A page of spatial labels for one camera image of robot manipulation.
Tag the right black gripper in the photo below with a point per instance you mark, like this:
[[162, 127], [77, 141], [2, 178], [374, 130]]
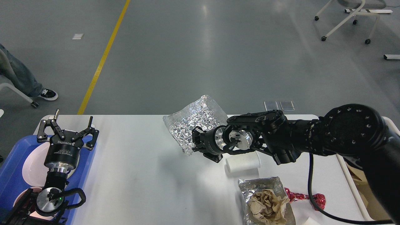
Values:
[[210, 142]]

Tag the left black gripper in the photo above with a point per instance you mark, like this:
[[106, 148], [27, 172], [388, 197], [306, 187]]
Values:
[[64, 151]]

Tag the aluminium foil tray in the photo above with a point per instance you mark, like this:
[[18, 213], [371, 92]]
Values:
[[205, 113]]

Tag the pink plate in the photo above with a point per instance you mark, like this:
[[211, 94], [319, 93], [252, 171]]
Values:
[[34, 171]]

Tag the foil sheet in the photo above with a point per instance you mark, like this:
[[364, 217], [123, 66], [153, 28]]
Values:
[[249, 187]]

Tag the brown paper ball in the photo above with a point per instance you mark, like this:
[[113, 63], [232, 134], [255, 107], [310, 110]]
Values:
[[267, 208]]

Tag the brown paper bag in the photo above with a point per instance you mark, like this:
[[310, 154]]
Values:
[[373, 207]]

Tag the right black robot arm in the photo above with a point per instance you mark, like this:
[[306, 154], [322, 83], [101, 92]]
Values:
[[356, 132]]

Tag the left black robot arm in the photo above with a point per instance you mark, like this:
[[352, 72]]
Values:
[[51, 204]]

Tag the light green plate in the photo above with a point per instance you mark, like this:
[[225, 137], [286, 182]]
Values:
[[71, 172]]

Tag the white chair base left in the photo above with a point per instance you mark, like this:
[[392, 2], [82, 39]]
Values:
[[15, 93]]

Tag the person leg with sneaker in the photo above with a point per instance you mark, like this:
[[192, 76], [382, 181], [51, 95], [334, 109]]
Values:
[[22, 78]]

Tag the red foil wrapper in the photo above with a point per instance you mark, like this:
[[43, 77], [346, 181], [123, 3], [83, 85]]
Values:
[[319, 199]]

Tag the beige plastic bin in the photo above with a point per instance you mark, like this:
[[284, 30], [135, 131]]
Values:
[[353, 188]]

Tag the white bar on floor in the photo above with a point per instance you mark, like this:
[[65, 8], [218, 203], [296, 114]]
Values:
[[391, 56]]

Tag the white rolling chair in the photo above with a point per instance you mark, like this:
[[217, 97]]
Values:
[[365, 8]]

